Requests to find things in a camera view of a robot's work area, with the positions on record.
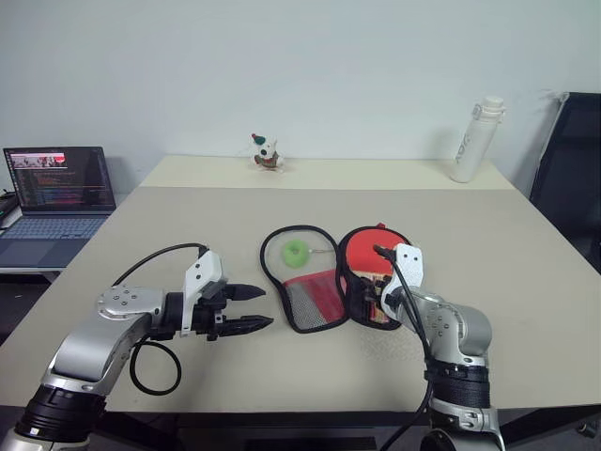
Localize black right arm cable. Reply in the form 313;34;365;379
372;242;436;451

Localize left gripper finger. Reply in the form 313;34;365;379
220;315;275;338
228;283;267;303

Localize black items beside laptop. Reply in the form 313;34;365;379
0;188;23;231

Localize red mesh zip pouch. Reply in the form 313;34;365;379
259;224;420;335

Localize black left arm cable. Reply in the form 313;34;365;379
111;241;211;395

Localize white plush dog toy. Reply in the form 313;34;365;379
248;132;288;175

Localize open grey laptop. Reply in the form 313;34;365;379
0;146;118;270

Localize white water bottle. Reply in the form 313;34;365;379
449;95;509;184

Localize green ring zipper charm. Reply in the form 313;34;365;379
280;239;313;271

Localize red table tennis paddle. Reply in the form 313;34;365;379
345;227;410;326

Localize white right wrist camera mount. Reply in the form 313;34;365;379
379;242;424;326

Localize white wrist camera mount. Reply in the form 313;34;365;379
379;242;424;326
181;251;226;335

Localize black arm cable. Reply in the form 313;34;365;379
111;241;211;395
372;242;436;451

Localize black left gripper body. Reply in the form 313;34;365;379
189;280;237;343

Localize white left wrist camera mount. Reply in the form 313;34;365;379
181;251;226;335

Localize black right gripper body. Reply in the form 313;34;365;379
371;276;394;309

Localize black office chair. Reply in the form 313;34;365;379
529;91;601;274

